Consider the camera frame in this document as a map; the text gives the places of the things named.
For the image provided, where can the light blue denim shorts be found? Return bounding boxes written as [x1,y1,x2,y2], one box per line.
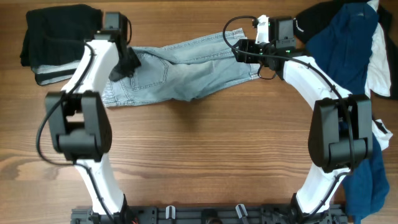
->
[101,29,259,107]

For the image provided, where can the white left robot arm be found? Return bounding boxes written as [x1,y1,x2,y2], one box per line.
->
[36,12,141,223]

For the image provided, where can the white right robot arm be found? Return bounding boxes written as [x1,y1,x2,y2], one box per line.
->
[230,15,373,223]

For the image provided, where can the black garment with white print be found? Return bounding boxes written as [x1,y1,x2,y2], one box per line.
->
[294,1,397,100]

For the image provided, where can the dark blue shirt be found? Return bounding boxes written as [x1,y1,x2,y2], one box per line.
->
[305,2,389,223]

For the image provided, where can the folded black garment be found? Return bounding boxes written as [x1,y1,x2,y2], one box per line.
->
[20,4,103,86]

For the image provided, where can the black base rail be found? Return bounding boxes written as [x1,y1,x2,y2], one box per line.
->
[70,204,349,224]

